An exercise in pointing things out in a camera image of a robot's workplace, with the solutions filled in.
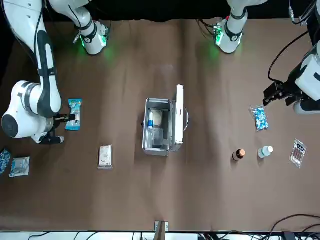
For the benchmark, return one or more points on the white blue soft pack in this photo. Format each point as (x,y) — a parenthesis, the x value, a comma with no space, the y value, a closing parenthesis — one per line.
(20,167)

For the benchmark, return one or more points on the clear plastic box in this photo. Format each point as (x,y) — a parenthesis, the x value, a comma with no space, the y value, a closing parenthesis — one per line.
(156,137)

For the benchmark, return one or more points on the white blue tube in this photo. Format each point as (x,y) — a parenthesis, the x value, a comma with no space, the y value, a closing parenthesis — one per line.
(151,120)

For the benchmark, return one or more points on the aluminium frame post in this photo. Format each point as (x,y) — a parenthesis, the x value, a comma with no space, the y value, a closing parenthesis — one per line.
(161,230)

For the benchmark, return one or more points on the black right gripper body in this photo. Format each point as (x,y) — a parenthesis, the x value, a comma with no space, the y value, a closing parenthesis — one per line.
(55,121)

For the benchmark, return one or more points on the aluminium medicine case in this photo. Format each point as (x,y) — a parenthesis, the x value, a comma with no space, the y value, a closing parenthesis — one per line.
(180,117)

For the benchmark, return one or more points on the beige bandage roll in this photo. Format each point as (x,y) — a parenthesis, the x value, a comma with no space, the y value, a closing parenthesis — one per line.
(158,117)

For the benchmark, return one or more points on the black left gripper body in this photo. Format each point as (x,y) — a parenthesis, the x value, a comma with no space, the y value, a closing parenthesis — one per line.
(291,92)

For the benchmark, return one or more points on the clear plastic bottle white cap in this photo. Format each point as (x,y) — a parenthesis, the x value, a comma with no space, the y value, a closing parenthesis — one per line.
(265,151)

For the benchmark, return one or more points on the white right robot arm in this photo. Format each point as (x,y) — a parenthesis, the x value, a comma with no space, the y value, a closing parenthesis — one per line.
(27,105)

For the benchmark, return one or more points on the white gauze packet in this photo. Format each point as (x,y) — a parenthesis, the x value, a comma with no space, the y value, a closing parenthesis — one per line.
(105,157)

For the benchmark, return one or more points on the brown glass bottle orange cap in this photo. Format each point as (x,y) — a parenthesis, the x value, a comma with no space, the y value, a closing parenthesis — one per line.
(238,154)

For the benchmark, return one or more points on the clear packet of dark vials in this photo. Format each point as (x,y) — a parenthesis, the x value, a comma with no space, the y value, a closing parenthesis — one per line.
(298,153)

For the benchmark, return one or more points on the blue white capsule bag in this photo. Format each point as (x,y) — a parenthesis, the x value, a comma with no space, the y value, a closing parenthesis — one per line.
(260,118)
(4,162)

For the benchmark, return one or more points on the blue cotton swab packet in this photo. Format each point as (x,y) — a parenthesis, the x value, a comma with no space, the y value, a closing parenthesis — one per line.
(74,106)

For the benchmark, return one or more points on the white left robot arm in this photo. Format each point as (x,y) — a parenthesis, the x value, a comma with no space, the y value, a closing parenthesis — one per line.
(233,35)

